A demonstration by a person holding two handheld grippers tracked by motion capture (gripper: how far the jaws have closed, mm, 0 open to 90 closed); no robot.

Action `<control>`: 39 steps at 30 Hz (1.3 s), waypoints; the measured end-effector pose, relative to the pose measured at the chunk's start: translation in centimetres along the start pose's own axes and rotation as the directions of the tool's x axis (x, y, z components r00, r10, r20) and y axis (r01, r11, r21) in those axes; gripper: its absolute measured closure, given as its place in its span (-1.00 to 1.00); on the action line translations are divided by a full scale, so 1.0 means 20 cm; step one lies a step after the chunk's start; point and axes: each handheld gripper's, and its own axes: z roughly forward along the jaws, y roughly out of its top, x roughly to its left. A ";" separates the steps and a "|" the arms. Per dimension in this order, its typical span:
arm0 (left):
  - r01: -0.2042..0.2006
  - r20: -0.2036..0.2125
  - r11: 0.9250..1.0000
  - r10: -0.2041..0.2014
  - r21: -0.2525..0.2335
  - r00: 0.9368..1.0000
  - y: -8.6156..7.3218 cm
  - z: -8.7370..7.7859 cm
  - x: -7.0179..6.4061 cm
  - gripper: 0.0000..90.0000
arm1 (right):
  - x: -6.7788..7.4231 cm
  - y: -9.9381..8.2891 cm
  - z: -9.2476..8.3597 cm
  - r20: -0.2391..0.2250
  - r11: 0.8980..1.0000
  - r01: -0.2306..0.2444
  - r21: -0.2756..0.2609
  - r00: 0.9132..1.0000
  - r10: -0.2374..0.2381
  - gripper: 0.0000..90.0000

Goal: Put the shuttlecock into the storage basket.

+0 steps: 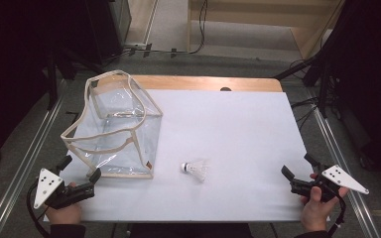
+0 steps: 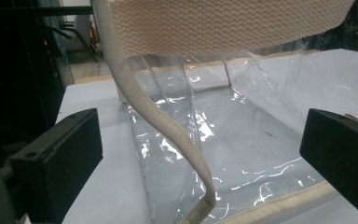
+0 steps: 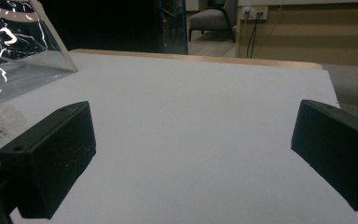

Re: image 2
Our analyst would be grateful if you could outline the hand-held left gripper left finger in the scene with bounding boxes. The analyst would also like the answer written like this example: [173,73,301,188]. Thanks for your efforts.
[8,107,104,224]

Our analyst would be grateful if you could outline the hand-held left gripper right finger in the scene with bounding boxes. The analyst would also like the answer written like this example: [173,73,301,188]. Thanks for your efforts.
[299,107,358,224]

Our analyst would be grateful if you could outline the clear plastic bag beige trim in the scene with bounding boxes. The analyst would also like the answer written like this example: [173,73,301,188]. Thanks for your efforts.
[91,0,358,224]

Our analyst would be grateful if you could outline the white table board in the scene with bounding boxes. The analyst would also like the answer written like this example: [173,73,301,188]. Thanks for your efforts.
[55,48,358,224]

